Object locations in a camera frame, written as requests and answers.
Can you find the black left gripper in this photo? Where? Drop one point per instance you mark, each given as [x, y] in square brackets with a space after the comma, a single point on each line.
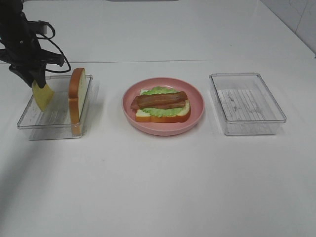
[23, 51]

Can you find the yellow cheese slice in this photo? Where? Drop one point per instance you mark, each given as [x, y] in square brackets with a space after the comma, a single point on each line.
[42, 96]

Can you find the bread slice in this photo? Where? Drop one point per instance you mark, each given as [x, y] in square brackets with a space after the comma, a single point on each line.
[76, 96]
[181, 117]

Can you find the bacon strip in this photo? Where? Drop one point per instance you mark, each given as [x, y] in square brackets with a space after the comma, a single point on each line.
[158, 105]
[161, 98]

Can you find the green lettuce leaf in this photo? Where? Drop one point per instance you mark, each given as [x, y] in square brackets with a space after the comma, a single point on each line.
[158, 112]

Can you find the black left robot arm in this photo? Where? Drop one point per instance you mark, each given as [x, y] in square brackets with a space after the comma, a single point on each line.
[7, 10]

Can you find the left clear plastic tray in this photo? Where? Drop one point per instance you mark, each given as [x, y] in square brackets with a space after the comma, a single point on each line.
[55, 121]

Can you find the clear plastic tray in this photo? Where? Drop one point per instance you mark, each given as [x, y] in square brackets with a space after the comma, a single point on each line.
[55, 121]
[245, 105]

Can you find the pink round plate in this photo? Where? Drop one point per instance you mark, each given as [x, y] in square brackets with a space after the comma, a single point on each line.
[196, 100]

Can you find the right clear plastic tray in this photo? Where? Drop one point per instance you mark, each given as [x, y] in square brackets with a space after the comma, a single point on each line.
[245, 105]

